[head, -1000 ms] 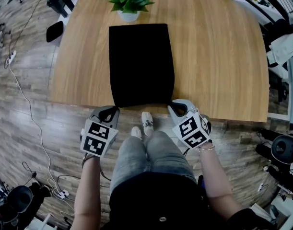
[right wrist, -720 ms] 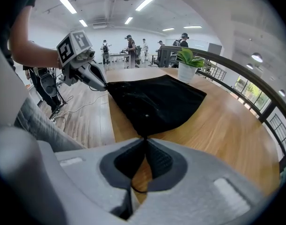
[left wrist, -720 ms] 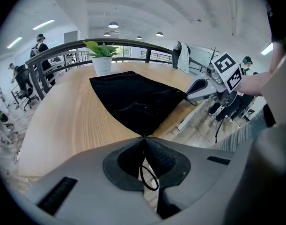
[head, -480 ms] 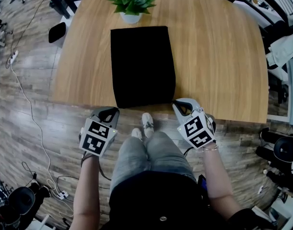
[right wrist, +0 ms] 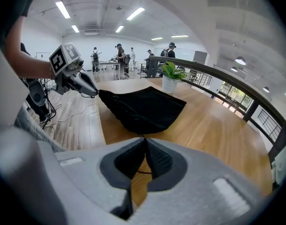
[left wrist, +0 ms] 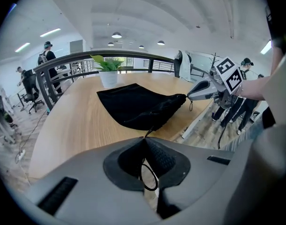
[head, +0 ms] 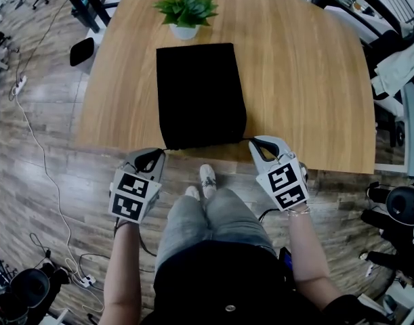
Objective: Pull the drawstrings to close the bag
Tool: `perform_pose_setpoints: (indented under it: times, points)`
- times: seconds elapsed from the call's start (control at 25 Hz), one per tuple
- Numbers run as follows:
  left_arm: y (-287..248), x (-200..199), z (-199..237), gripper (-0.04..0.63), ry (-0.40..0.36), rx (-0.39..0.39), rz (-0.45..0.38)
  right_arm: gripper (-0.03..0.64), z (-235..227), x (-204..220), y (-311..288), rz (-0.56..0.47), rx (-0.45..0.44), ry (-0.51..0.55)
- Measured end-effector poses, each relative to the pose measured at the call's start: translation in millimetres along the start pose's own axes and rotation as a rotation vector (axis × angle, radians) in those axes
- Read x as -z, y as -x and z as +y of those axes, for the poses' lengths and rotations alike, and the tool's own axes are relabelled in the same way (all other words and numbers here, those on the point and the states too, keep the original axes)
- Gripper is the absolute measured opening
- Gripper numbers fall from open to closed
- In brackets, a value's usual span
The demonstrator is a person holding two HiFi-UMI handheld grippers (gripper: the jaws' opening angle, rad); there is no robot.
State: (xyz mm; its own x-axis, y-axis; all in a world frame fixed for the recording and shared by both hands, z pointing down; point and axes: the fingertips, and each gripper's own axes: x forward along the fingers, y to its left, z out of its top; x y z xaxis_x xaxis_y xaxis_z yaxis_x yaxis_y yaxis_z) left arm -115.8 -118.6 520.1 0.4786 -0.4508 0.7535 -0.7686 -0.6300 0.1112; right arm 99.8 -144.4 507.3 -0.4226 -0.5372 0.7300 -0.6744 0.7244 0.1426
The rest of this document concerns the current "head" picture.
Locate white floor cable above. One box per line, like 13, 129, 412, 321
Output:
13, 93, 106, 313

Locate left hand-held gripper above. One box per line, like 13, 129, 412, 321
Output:
108, 147, 167, 224

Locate thin wrist bracelet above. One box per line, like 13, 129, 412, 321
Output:
287, 205, 311, 218

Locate white sneaker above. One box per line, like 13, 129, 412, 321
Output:
184, 185, 201, 202
199, 163, 218, 199

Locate person's right forearm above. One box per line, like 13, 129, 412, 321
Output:
287, 207, 343, 313

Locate black drawstring cloth bag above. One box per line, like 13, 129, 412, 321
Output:
154, 42, 258, 152

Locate wooden table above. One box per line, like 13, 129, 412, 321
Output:
54, 0, 414, 47

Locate white garment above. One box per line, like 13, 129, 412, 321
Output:
372, 39, 414, 98

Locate person's grey jeans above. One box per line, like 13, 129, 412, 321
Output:
154, 188, 278, 274

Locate black office chair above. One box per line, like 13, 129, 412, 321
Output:
362, 25, 414, 148

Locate green plant in white pot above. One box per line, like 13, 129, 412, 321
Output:
152, 0, 220, 41

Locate person's black top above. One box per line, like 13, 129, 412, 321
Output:
138, 240, 394, 325

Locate white bin with black lid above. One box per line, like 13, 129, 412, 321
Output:
69, 36, 99, 76

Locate person's left forearm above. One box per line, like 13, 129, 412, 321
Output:
98, 219, 143, 325

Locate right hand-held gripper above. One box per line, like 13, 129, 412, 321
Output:
249, 135, 311, 212

